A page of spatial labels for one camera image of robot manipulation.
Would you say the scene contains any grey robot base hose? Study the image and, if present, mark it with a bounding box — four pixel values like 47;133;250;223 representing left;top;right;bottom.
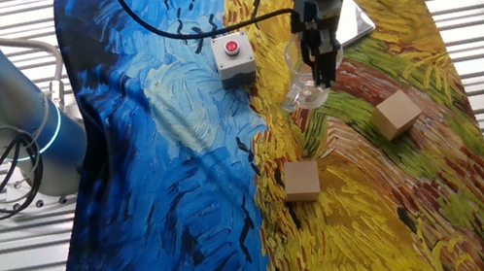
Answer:
0;26;73;121

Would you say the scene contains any silver digital kitchen scale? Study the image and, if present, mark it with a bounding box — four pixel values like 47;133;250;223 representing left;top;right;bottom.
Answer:
328;0;380;49

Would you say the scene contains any clear wine glass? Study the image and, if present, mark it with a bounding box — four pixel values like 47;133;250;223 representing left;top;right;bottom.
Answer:
269;26;354;117

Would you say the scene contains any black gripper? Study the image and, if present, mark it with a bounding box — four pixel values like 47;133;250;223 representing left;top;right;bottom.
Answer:
294;7;349;92

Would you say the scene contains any metal hose connector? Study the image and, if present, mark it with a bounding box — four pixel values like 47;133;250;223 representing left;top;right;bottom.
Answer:
46;77;70;115

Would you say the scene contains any grey box with red button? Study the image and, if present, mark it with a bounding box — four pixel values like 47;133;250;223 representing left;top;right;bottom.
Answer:
209;28;261;93

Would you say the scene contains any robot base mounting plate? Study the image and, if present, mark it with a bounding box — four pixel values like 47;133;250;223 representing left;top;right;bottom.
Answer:
0;171;83;217

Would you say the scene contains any light wooden cube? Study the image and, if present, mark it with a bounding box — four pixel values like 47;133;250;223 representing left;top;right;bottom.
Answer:
365;86;428;145
279;156;325;207

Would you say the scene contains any Van Gogh print tablecloth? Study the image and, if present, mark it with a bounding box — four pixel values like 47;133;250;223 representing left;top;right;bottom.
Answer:
5;0;484;271

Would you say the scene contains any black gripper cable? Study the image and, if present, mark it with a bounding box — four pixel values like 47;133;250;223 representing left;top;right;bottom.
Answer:
110;0;304;54

